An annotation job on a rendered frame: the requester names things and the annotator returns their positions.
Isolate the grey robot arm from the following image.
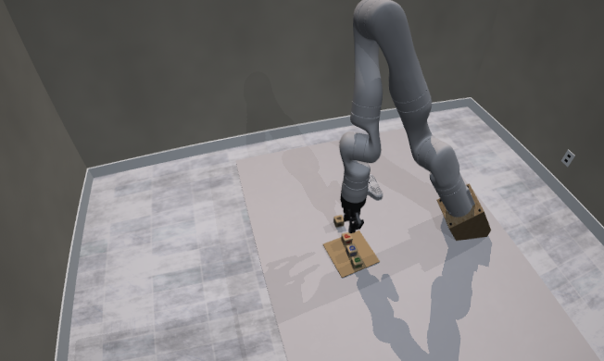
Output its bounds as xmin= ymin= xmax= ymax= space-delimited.
xmin=339 ymin=0 xmax=475 ymax=218

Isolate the tan flat square mat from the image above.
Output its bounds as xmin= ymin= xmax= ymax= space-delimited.
xmin=323 ymin=230 xmax=380 ymax=278

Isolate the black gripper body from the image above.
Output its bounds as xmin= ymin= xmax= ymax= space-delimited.
xmin=340 ymin=194 xmax=367 ymax=218

